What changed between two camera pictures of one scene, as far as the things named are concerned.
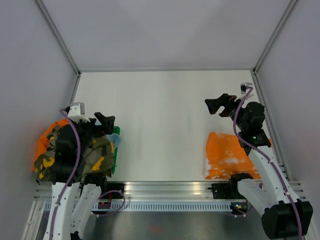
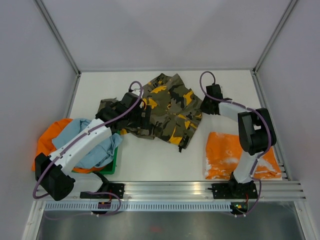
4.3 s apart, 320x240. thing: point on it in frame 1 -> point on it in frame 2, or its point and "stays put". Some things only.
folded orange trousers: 224,156 stays put
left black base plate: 109,187 stays put
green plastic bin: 117,130 stays put
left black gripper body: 90,129 -> 136,120
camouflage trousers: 98,156 -> 176,110
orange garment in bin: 42,143 stays put
